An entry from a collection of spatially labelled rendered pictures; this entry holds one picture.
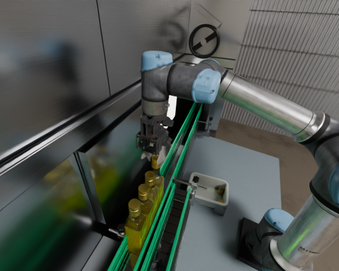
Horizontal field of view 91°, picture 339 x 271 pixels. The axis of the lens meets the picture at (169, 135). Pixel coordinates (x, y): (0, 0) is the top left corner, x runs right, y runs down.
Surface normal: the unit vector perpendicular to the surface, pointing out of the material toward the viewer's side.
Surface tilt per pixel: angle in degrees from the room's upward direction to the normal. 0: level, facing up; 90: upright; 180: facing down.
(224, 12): 90
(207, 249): 0
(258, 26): 90
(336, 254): 0
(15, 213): 90
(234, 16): 90
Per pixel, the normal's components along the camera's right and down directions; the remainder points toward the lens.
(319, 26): -0.46, 0.48
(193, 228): 0.07, -0.82
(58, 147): 0.95, 0.22
